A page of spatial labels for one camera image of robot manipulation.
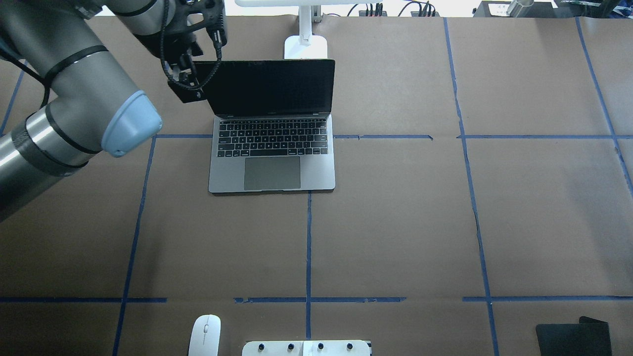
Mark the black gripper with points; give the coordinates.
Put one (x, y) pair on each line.
(174, 52)

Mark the grey laptop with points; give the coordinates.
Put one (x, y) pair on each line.
(272, 127)

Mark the white computer mouse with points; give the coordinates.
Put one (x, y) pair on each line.
(205, 336)

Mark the black mouse pad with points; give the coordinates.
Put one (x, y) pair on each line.
(588, 337)

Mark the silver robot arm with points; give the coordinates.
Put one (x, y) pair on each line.
(90, 103)

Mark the silver metal cup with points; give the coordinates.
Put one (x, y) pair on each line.
(519, 8)

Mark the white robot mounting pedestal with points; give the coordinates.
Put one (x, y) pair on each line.
(308, 348)

